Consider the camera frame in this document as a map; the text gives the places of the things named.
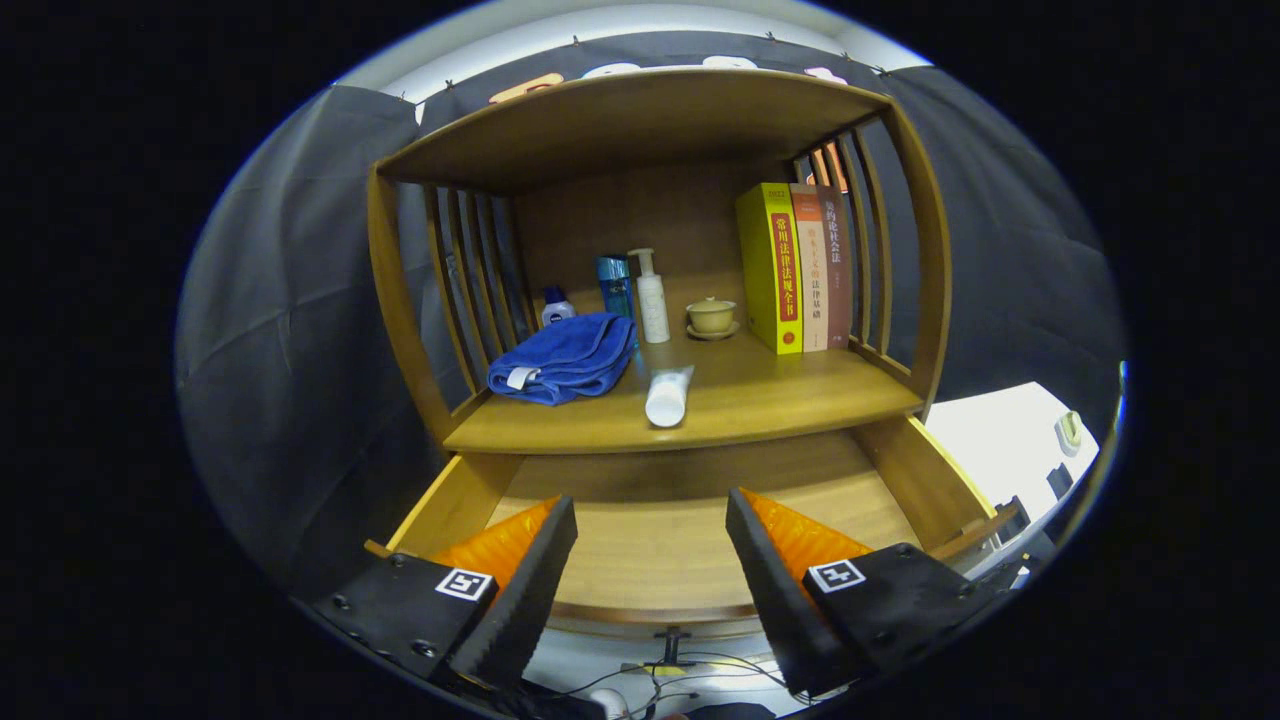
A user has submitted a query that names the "orange and white book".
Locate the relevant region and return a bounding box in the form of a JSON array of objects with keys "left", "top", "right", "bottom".
[{"left": 790, "top": 183, "right": 831, "bottom": 353}]

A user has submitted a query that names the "yellow book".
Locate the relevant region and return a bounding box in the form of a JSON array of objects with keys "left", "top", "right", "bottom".
[{"left": 735, "top": 182, "right": 805, "bottom": 356}]

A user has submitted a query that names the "beige lidded teacup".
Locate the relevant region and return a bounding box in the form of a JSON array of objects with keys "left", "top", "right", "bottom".
[{"left": 685, "top": 297, "right": 742, "bottom": 342}]

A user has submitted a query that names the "wooden countertop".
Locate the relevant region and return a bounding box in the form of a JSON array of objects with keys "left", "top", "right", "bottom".
[{"left": 442, "top": 330, "right": 926, "bottom": 456}]

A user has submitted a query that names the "wooden cabinet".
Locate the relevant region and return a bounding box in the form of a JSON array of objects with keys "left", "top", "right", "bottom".
[{"left": 365, "top": 67, "right": 951, "bottom": 456}]

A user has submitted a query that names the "white and green tube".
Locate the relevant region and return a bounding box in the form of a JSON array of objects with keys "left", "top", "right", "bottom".
[{"left": 644, "top": 365, "right": 696, "bottom": 429}]

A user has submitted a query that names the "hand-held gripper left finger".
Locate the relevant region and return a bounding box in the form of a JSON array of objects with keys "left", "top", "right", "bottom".
[{"left": 312, "top": 494, "right": 581, "bottom": 691}]

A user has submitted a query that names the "blue folded towel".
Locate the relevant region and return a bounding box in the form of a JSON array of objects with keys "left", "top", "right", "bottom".
[{"left": 487, "top": 312, "right": 638, "bottom": 406}]

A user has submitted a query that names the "white side cabinet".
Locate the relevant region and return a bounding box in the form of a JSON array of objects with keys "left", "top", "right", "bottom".
[{"left": 925, "top": 380, "right": 1101, "bottom": 521}]

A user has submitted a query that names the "white pump bottle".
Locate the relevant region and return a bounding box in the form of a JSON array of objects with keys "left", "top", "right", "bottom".
[{"left": 627, "top": 248, "right": 672, "bottom": 345}]

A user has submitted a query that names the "wooden drawer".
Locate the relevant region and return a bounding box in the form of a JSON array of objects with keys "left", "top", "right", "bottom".
[{"left": 362, "top": 415, "right": 1021, "bottom": 641}]

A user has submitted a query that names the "brown book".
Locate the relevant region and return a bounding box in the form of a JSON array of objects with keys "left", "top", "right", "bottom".
[{"left": 817, "top": 185, "right": 854, "bottom": 349}]

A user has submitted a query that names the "teal blue bottle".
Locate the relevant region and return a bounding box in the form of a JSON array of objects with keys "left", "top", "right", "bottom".
[{"left": 596, "top": 255, "right": 635, "bottom": 321}]

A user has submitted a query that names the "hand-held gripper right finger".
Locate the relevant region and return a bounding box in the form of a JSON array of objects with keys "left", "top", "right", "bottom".
[{"left": 725, "top": 487, "right": 1011, "bottom": 698}]

